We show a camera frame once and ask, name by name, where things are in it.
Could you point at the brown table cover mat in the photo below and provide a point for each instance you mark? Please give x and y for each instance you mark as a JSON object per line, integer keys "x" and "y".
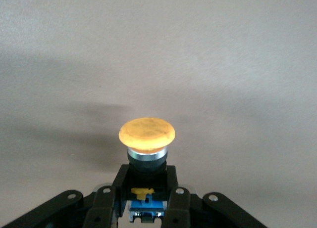
{"x": 99, "y": 52}

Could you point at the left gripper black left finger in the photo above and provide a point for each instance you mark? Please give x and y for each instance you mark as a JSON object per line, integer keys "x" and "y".
{"x": 99, "y": 208}

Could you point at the orange-yellow mushroom push button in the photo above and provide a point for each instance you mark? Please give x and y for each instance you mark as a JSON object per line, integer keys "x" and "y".
{"x": 147, "y": 132}

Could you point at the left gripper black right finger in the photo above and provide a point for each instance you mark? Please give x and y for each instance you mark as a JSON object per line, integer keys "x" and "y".
{"x": 180, "y": 208}

